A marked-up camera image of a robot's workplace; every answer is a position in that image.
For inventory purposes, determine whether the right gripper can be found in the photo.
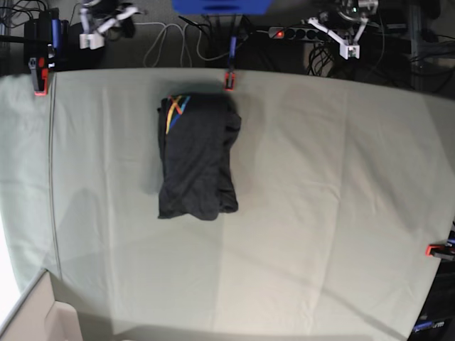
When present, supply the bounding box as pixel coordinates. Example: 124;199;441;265
79;0;139;39

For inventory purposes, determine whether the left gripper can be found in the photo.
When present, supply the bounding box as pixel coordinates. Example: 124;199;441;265
306;0;378;46

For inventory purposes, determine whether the black t-shirt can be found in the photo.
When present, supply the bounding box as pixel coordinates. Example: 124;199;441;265
158;93;242;221

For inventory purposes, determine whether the blue box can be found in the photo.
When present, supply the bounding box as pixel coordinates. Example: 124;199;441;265
172;0;272;15

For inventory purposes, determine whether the black power strip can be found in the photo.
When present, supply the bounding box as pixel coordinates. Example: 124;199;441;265
267;26;335;43

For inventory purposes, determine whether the left red black clamp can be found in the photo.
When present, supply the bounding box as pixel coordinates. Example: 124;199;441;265
28;57;48;96

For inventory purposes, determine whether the red black clamp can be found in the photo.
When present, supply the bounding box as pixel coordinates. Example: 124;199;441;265
426;244;454;261
28;57;48;96
224;71;235;91

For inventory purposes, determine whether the middle red black clamp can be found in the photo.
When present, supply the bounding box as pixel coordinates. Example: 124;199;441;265
224;71;235;91

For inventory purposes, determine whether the right red black clamp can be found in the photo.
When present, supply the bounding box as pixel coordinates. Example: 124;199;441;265
426;244;454;261

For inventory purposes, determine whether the cardboard box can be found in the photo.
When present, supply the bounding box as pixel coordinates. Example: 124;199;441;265
1;269;83;341

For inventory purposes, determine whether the black equipment box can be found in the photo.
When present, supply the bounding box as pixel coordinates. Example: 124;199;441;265
408;261;454;341

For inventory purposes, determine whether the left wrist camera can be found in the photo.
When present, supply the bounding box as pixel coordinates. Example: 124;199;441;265
339;45;360;60

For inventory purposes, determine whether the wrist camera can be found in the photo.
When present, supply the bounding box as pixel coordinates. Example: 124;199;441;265
339;45;360;60
79;33;105;50

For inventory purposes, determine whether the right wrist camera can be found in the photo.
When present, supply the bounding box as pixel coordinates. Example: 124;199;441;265
79;33;105;50

